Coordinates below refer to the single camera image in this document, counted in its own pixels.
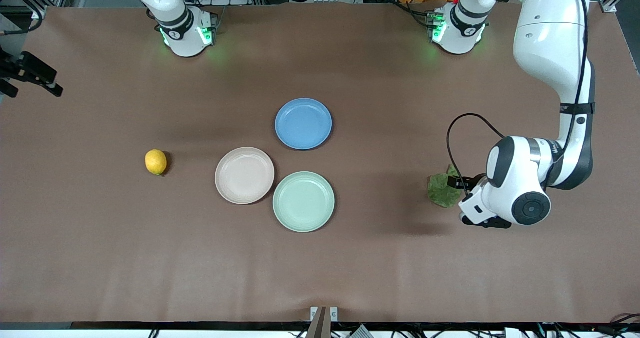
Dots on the green lettuce leaf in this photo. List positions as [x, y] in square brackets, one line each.
[440, 193]

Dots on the yellow lemon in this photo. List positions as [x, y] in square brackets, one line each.
[156, 161]

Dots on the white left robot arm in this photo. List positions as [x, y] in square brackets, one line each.
[550, 37]

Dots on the mint green plate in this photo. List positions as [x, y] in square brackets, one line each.
[303, 201]

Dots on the blue plate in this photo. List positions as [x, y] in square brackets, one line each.
[303, 123]

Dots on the beige plate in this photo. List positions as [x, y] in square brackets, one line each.
[245, 175]

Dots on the camera stand post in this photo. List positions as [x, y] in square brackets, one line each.
[320, 323]

